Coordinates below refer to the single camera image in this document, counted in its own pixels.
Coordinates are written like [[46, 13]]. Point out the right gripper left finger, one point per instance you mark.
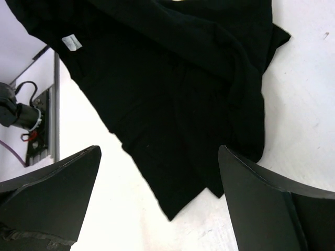
[[47, 207]]

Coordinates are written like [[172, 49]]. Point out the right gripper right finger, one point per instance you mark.
[[271, 212]]

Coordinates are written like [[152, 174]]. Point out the black t-shirt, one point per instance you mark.
[[172, 80]]

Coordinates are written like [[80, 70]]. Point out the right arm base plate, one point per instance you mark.
[[38, 148]]

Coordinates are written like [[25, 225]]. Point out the aluminium front rail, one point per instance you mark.
[[56, 93]]

